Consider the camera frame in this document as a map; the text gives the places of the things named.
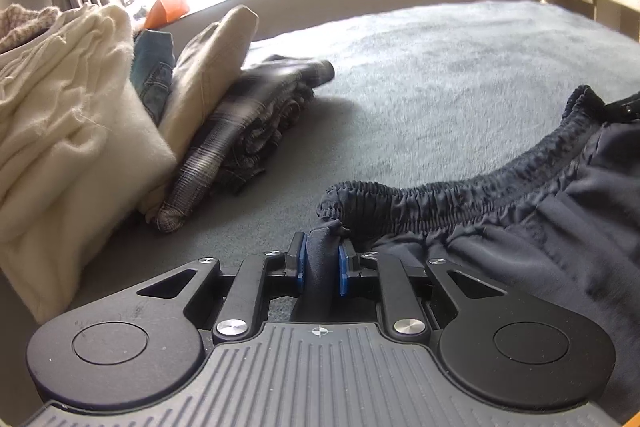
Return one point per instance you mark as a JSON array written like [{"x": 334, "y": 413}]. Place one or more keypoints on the dark navy pants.
[{"x": 525, "y": 227}]

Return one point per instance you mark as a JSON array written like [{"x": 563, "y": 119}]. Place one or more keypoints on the orange bag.
[{"x": 167, "y": 12}]

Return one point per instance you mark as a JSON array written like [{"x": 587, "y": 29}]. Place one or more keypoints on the grey knit garment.
[{"x": 20, "y": 24}]

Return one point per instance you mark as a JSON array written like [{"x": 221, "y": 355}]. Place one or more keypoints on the blue jeans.
[{"x": 150, "y": 77}]

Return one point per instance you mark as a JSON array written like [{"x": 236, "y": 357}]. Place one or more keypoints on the folded beige pants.
[{"x": 210, "y": 72}]

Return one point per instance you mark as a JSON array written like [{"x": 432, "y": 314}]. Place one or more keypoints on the plaid shirt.
[{"x": 235, "y": 132}]

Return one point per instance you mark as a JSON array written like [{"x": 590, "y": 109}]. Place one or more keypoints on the cream sweater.
[{"x": 65, "y": 147}]

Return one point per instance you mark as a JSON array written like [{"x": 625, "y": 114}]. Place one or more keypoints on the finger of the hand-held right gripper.
[{"x": 625, "y": 107}]

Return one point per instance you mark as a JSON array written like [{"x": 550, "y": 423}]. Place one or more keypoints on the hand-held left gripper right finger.
[{"x": 344, "y": 272}]

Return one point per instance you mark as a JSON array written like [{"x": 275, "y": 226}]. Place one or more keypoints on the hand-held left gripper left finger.
[{"x": 300, "y": 267}]

